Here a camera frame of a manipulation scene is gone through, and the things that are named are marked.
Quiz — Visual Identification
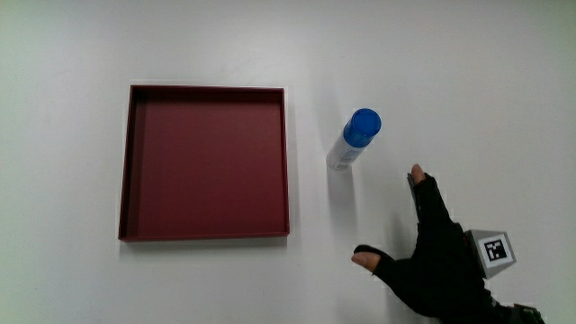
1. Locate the white desk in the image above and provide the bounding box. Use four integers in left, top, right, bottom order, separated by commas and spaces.
0, 0, 576, 324

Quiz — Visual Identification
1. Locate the dark red square tray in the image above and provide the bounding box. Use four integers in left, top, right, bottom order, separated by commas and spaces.
118, 84, 291, 243

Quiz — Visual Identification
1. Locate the white glue stick blue cap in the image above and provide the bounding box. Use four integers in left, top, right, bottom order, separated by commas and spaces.
325, 107, 383, 173

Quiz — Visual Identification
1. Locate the person's right hand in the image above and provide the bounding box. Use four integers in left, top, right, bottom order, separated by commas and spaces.
350, 163, 546, 324

